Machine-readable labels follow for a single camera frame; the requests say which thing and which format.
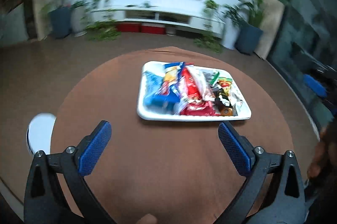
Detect orange yellow snack packet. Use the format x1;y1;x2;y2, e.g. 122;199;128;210
218;77;233;90

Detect black snack bag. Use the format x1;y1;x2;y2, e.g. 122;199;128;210
212;86;234;116

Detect green edged nut bag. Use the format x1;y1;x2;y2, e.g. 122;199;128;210
203;72;220;88

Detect clear white orange snack packet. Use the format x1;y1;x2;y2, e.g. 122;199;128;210
187;65;215;102

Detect red snack bag with barcode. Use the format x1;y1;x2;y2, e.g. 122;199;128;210
180;65;217;117

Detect blue yellow chip bag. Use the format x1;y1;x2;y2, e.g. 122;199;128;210
156;62;185;111

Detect light blue snack packet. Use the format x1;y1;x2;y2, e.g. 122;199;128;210
143;71;165;108

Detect person's right hand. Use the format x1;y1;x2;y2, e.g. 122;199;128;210
307;117;336;179

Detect person's left hand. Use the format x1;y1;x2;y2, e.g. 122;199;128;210
136;214;158;224

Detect white round stool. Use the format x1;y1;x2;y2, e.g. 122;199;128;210
26;113;56;156

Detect white crumpled snack wrapper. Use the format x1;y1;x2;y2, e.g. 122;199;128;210
228;87;243;116

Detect right plant in dark pot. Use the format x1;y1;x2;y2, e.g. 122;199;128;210
223;0;290;56

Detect beige curtain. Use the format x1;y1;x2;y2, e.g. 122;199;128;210
255;0;285;60

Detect trailing green plant right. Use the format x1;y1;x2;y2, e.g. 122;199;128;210
194;0;223;53

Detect brown round table cloth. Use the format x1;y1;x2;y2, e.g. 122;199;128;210
51;47;294;223

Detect white plastic tray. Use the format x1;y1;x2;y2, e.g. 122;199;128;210
137;61;251;122

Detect white tv console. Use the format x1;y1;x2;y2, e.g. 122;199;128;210
90;0;226;39

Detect red storage boxes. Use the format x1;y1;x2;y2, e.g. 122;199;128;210
116;22;166;35

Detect plant in white pot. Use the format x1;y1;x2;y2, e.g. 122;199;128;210
71;0;120;41

